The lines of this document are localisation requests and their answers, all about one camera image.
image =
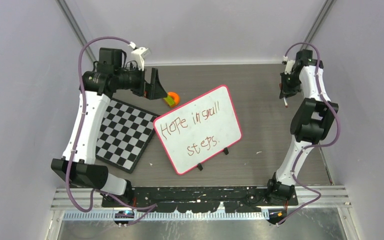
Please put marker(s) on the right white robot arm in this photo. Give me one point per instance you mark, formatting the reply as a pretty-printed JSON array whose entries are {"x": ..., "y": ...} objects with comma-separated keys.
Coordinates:
[{"x": 310, "y": 124}]

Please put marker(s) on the aluminium front rail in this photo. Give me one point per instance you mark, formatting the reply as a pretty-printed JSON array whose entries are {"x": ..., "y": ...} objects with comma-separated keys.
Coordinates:
[{"x": 319, "y": 196}]

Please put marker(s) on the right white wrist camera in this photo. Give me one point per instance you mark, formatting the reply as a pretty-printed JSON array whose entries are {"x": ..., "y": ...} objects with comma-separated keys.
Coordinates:
[{"x": 289, "y": 63}]

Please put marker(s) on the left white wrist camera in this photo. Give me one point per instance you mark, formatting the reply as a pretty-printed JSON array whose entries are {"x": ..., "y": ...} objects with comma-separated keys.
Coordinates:
[{"x": 139, "y": 54}]

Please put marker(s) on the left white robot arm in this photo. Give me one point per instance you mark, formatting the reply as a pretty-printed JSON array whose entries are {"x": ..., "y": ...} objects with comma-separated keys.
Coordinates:
[{"x": 77, "y": 165}]

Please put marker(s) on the black white checkerboard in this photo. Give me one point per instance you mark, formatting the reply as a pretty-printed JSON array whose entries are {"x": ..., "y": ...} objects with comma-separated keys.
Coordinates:
[{"x": 125, "y": 132}]

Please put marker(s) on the orange green toy block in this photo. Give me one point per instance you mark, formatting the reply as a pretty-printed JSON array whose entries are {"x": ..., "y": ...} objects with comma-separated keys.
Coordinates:
[{"x": 172, "y": 99}]

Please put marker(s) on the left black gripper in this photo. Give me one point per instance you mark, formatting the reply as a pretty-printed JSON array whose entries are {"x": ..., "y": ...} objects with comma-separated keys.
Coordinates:
[{"x": 152, "y": 91}]

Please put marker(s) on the white marker pen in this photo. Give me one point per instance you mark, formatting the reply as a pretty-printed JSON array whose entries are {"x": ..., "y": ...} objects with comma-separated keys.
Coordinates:
[{"x": 285, "y": 102}]

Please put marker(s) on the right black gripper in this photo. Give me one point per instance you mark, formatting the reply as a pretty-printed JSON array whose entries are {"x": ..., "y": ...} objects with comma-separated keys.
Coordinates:
[{"x": 286, "y": 91}]

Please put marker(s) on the pink framed whiteboard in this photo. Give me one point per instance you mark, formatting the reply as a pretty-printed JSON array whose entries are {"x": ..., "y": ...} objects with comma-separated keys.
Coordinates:
[{"x": 198, "y": 130}]

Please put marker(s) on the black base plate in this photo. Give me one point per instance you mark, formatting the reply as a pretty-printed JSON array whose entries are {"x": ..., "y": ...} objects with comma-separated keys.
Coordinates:
[{"x": 198, "y": 199}]

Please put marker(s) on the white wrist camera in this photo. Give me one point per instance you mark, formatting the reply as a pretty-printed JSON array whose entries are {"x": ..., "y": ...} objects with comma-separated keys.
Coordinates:
[
  {"x": 139, "y": 54},
  {"x": 289, "y": 63}
]

